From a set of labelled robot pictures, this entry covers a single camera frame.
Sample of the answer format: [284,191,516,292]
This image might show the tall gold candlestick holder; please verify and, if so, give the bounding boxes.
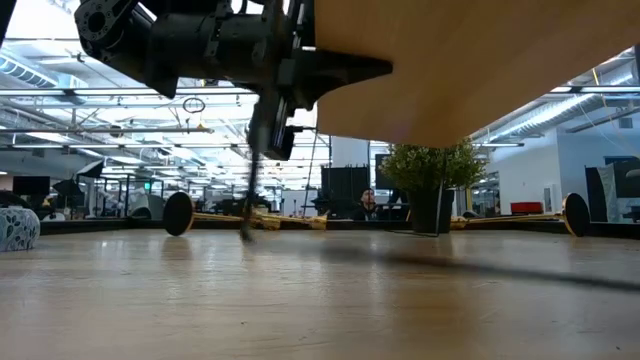
[448,192,592,239]

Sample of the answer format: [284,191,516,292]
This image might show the person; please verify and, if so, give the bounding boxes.
[349,187,396,222]

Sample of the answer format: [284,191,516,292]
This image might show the black background rack frame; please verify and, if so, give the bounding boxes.
[294,124,333,221]

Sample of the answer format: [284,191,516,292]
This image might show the medium gold candlestick holder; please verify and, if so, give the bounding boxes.
[162,190,281,238]

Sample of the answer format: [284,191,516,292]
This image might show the green potted plant black pot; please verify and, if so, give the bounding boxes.
[378,138,487,236]

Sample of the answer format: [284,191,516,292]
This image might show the black background monitor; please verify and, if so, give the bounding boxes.
[12,175,52,199]

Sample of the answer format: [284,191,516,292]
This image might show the black softbox light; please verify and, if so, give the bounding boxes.
[73,158,106,181]

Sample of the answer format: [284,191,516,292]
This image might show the black vertical post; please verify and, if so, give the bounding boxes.
[38,218,640,240]

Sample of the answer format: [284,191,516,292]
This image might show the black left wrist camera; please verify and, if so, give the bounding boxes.
[262,92,305,162]

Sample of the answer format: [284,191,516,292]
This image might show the wooden tray with black legs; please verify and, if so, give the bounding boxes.
[314,0,640,236]

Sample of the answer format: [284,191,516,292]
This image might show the black panel cabinet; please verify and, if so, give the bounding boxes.
[319,165,372,217]

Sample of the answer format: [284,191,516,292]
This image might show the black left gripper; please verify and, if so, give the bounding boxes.
[219,0,394,110]

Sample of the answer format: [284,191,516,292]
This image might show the long overhead light beam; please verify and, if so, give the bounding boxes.
[0,84,640,99]

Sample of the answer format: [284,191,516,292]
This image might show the red box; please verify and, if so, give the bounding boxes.
[509,201,545,217]

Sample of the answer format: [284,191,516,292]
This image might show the black left wrist camera cable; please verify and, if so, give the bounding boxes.
[238,99,269,245]

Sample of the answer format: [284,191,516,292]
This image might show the white blue leaf candle tin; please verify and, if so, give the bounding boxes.
[0,206,42,253]

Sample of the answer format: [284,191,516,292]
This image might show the hanging black cable ring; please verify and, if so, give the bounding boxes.
[181,95,207,115]

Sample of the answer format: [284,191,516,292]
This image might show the grey tent cover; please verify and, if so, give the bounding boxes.
[128,193,171,221]

